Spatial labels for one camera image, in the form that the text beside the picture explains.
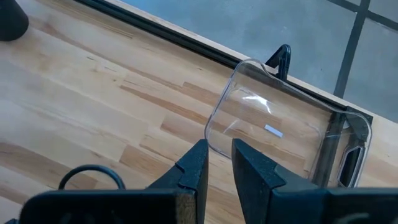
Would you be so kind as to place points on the clear plastic basket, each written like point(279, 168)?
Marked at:
point(280, 105)

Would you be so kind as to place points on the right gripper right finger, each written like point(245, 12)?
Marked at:
point(255, 177)

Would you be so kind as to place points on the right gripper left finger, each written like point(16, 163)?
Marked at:
point(192, 174)

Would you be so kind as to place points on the black rounded object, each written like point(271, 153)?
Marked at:
point(11, 18)

